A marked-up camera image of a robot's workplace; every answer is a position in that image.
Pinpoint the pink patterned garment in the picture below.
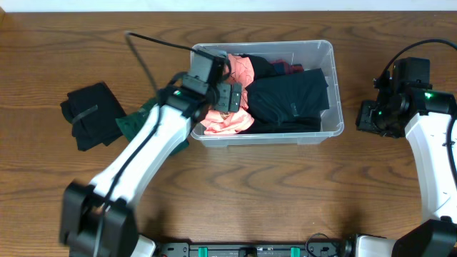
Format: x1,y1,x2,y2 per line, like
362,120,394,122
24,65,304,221
201,54,255,135

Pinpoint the red plaid shirt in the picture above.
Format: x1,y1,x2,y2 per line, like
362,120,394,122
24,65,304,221
271,60,304,75

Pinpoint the clear plastic storage bin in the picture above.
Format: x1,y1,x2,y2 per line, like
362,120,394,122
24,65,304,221
191,40,344,147

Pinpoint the black garment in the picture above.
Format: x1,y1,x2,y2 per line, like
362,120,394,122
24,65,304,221
241,54,329,134
60,82,126,151

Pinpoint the dark green garment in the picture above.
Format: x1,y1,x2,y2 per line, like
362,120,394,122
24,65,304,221
115,96,191,157

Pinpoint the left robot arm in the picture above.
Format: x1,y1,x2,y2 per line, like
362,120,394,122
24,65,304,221
59,47,241,257

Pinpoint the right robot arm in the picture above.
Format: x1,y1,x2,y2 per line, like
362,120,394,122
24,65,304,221
340,57,456,256

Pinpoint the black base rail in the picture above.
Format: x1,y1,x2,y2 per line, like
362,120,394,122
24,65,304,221
154,241,341,257

